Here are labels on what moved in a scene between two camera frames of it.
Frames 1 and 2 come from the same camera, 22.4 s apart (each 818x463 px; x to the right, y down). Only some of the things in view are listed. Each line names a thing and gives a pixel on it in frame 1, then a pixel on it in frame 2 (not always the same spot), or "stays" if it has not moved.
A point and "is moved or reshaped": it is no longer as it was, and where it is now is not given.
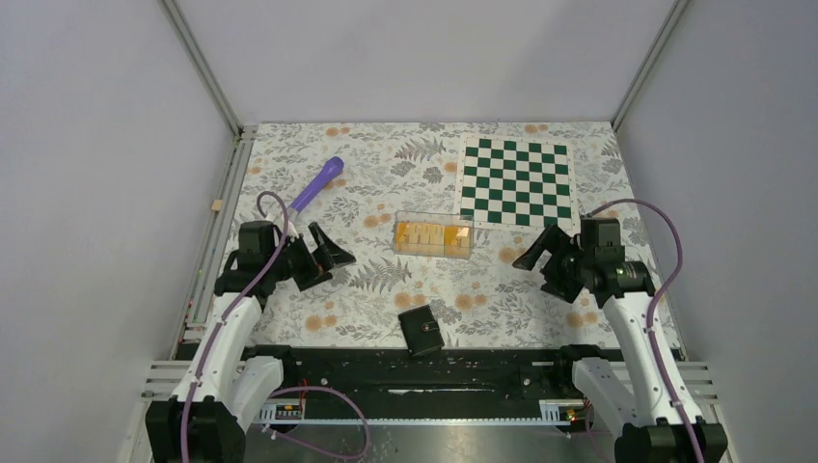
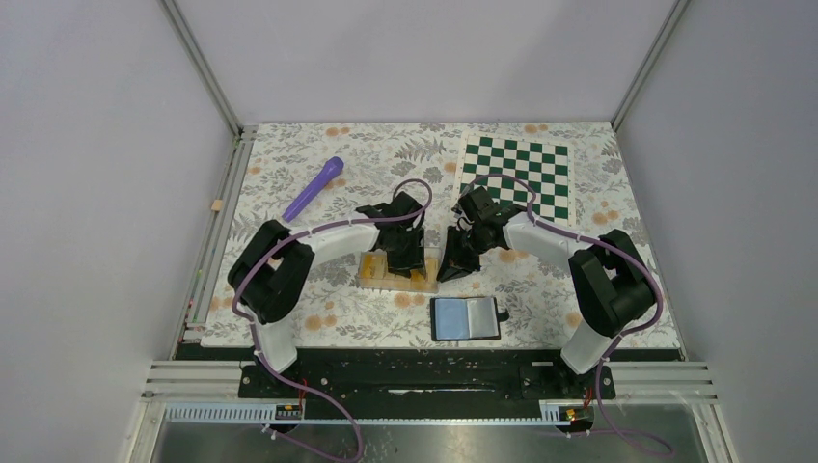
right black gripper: [555, 239] to [455, 263]
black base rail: [480, 374] stays
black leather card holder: [421, 330] to [466, 318]
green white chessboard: [517, 180] stays
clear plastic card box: [433, 233] is moved or reshaped
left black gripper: [327, 253] to [415, 260]
